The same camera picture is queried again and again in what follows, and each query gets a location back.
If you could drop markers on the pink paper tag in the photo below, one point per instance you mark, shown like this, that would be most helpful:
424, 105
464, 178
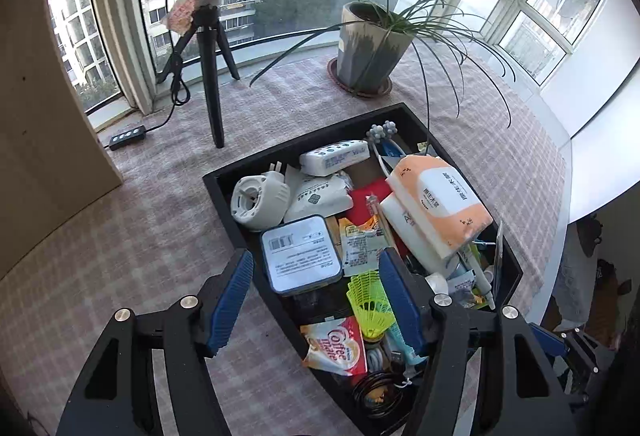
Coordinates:
182, 13

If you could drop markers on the grey tube with white nozzle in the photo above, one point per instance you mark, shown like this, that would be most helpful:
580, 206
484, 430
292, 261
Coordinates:
482, 283

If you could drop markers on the wooden board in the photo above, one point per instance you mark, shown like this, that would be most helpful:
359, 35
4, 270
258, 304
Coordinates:
45, 140

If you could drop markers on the blue white brush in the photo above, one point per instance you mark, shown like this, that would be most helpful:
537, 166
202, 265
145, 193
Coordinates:
392, 148

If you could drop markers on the black switch box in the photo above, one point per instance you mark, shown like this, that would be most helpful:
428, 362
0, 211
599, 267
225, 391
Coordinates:
127, 137

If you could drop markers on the grey flower ornament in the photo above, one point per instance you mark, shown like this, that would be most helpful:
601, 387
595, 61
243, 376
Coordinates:
382, 131

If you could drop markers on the red creamer sachet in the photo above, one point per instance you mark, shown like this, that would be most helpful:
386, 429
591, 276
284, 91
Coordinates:
335, 348

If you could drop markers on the white windowsill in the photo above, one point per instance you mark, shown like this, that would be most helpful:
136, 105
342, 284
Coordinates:
610, 140

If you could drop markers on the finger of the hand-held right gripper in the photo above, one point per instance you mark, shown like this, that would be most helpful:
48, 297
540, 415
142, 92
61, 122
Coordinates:
582, 356
552, 341

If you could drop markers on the potted plant in grey pot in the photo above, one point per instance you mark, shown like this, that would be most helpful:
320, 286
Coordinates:
365, 50

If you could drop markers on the pink plant saucer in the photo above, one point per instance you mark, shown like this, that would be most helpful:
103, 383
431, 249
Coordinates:
335, 78

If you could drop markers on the black tray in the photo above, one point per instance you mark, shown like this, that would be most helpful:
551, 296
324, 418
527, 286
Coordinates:
300, 140

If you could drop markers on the orange tissue pack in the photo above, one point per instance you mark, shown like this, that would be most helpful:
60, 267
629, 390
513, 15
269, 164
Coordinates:
440, 211

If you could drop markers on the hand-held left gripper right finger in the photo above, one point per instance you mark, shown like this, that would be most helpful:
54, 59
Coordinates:
400, 301

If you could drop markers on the pale sachet with square logo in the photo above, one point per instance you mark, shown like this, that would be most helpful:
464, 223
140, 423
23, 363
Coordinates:
320, 196

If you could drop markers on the white plug-in device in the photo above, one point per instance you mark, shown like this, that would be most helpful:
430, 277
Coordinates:
260, 206

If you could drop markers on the black tripod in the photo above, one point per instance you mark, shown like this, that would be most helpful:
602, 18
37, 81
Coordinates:
212, 80

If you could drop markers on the window with white frames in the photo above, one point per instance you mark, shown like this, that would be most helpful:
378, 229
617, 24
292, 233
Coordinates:
112, 40

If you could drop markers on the yellow white sachet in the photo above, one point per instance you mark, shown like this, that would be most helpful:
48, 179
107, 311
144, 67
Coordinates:
357, 246

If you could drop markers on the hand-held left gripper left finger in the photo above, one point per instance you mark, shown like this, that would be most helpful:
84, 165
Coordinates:
230, 306

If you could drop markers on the toothbrush in clear pack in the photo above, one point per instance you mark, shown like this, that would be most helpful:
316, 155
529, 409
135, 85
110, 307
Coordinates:
377, 216

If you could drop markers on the silver tin box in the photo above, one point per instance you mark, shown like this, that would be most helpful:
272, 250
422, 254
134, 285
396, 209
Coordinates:
300, 253

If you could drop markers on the dotted white tissue pack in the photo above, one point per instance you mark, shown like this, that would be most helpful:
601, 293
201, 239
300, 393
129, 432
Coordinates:
335, 156

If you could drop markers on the yellow shuttlecock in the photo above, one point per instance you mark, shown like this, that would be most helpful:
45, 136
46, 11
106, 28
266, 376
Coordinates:
370, 306

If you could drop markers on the small white red sachet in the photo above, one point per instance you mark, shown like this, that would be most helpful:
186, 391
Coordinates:
462, 288

